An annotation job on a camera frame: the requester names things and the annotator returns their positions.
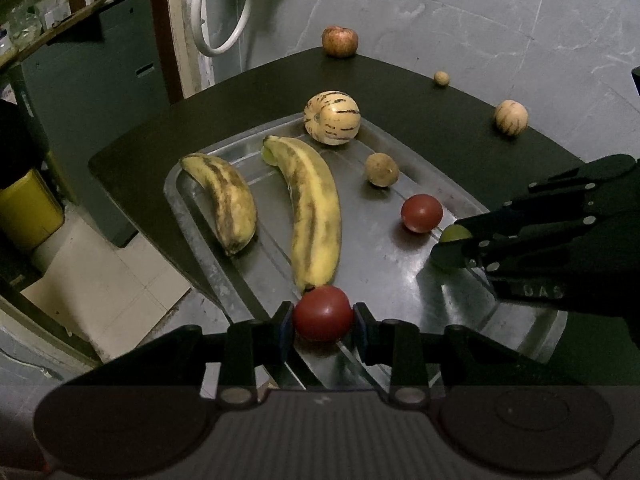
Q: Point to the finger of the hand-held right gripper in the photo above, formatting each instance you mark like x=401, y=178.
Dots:
x=550, y=205
x=525, y=250

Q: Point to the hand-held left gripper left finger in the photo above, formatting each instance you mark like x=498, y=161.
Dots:
x=286, y=330

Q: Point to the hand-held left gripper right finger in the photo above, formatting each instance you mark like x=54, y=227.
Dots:
x=361, y=335

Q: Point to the red tomato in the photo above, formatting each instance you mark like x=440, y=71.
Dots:
x=421, y=212
x=322, y=313

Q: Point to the green grape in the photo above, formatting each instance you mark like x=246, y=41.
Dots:
x=450, y=250

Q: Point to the metal tray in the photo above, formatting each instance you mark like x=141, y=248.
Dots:
x=380, y=260

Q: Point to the long yellow banana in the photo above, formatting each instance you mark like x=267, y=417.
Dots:
x=312, y=210

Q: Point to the brown-spotted short banana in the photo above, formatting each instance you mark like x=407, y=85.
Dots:
x=225, y=205

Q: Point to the brown round fruit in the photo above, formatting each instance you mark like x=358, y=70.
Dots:
x=381, y=170

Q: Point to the dark-striped yellow melon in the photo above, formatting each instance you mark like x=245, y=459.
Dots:
x=332, y=117

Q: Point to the pale striped melon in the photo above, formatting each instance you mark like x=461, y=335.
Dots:
x=511, y=116

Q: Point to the small brown longan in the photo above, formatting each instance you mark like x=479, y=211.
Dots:
x=441, y=78

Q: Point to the red apple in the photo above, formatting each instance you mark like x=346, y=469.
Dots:
x=340, y=41

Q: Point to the yellow container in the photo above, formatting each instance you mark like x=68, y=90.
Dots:
x=27, y=210

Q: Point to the grey-green cabinet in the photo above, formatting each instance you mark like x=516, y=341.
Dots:
x=95, y=85

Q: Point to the wooden shelf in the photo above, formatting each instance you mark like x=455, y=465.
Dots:
x=30, y=15

